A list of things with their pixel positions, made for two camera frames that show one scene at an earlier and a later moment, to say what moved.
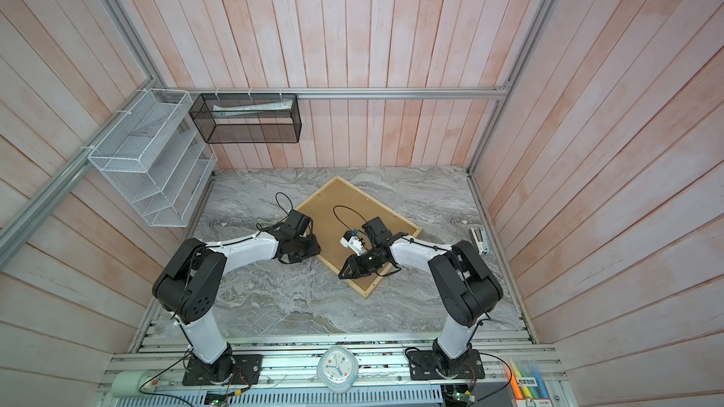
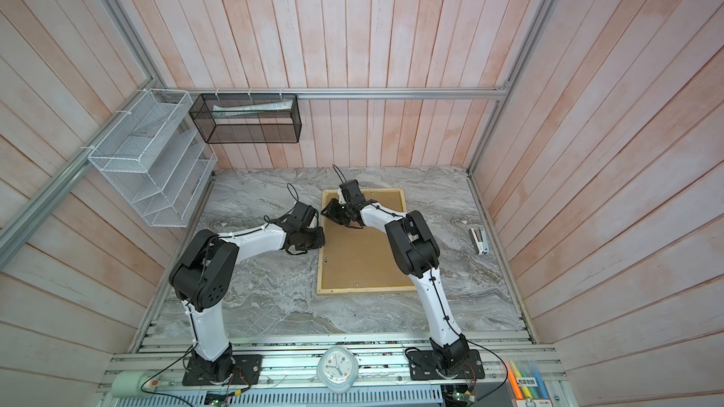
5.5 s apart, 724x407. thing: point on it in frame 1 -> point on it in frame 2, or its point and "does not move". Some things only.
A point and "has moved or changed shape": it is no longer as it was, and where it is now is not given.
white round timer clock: (337, 368) does not move
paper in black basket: (223, 110) does not move
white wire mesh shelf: (155, 154) does not move
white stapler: (480, 240) does not move
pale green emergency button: (127, 383) does not move
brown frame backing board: (338, 209) has moved or changed shape
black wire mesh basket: (247, 118) does not move
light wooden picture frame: (338, 207) has moved or changed shape
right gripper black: (356, 268) -> (332, 211)
